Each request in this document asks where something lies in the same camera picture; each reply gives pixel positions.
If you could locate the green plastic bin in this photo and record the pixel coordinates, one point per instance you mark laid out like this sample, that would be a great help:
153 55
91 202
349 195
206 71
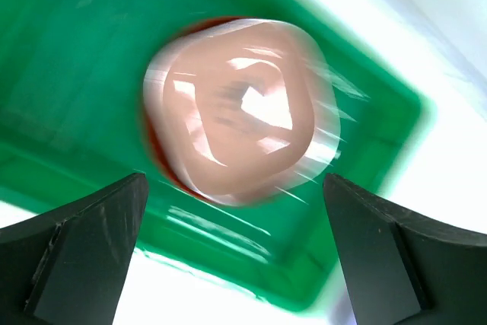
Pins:
71 123

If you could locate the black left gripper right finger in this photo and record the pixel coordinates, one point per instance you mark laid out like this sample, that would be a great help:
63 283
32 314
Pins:
401 267

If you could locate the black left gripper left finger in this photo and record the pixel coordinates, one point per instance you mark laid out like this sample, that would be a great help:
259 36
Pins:
69 265

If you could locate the brown square panda dish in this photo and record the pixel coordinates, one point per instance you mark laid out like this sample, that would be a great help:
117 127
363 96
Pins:
302 107

